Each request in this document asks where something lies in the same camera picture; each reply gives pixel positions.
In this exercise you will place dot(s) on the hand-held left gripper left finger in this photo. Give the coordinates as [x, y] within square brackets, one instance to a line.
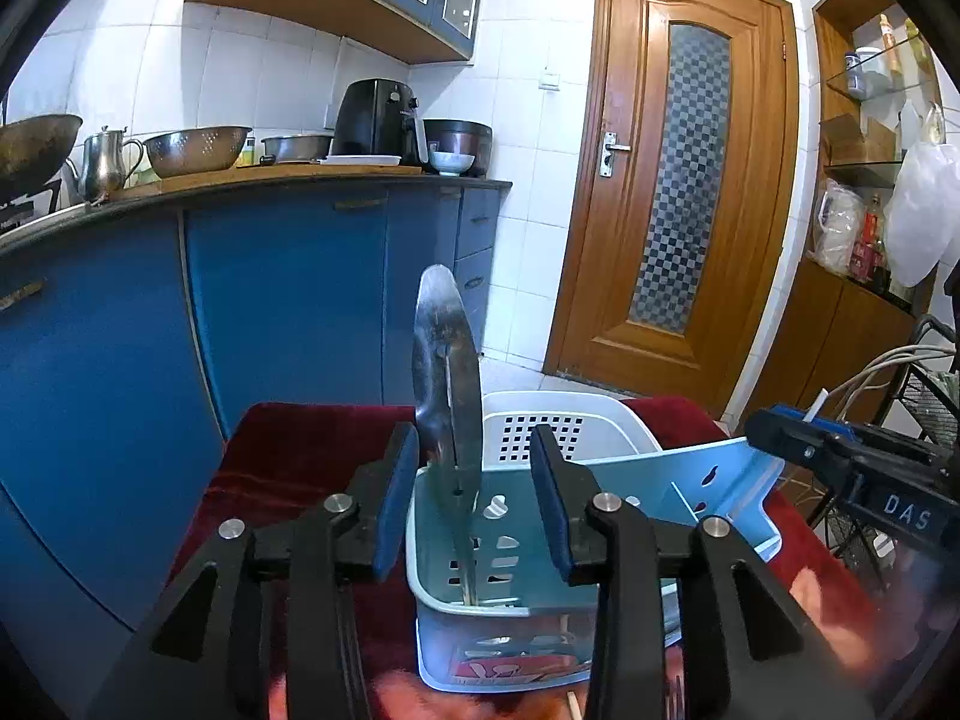
[396, 510]

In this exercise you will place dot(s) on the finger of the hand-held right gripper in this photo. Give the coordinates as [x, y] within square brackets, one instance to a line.
[780, 431]

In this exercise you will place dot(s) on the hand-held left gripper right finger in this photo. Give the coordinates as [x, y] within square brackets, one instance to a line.
[561, 525]

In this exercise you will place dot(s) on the white plastic spoon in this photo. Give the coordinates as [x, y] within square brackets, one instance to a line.
[814, 403]

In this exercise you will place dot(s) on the blue plastic utensil basket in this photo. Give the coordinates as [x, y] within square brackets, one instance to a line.
[510, 499]

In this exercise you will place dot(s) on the white perforated plastic basket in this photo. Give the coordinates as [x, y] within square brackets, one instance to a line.
[600, 427]

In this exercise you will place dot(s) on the metal spatula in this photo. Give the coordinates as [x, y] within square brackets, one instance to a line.
[439, 345]

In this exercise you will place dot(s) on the wooden shelf unit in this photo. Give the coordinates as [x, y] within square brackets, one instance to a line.
[825, 345]

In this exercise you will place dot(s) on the red patterned cloth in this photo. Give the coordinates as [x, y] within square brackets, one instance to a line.
[300, 450]

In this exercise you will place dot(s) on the wooden chopstick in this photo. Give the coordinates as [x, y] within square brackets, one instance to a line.
[574, 706]

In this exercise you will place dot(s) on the red bottle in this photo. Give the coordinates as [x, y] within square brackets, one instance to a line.
[870, 240]

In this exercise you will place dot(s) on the clear plastic bag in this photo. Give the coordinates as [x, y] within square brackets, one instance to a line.
[836, 225]

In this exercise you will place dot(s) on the wooden door with glass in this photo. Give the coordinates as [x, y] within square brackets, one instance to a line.
[600, 277]

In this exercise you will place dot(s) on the blue base cabinets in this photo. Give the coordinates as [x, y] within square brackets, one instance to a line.
[285, 300]

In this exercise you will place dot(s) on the white plastic bag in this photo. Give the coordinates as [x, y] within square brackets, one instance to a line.
[926, 210]

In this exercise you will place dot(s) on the cardboard box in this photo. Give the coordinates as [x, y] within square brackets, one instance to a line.
[862, 139]

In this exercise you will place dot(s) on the white tray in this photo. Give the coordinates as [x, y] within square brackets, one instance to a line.
[364, 160]

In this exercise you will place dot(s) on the white bowl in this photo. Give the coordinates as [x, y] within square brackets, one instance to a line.
[452, 163]

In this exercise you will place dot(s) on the wooden cutting board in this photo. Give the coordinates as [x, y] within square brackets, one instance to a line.
[262, 172]

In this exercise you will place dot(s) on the small jar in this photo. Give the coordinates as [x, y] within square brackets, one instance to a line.
[855, 75]

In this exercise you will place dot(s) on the steel pot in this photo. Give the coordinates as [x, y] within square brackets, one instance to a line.
[296, 148]

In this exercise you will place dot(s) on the dark rice cooker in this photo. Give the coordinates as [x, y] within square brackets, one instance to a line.
[457, 136]

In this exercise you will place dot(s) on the glass jar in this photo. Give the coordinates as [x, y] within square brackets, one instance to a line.
[249, 154]

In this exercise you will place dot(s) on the black air fryer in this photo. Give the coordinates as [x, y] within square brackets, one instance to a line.
[371, 120]

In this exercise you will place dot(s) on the tall bottle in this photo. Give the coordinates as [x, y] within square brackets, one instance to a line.
[889, 41]

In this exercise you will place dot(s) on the steel colander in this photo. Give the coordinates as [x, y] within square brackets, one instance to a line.
[196, 150]

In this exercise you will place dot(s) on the steel pitcher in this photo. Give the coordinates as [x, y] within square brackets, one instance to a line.
[103, 165]

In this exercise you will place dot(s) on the black gas stove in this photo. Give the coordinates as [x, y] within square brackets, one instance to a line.
[30, 210]

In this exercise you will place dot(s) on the dark wok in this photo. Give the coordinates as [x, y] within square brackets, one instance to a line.
[34, 150]

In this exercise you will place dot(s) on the white light switch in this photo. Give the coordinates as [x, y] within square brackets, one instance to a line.
[551, 80]

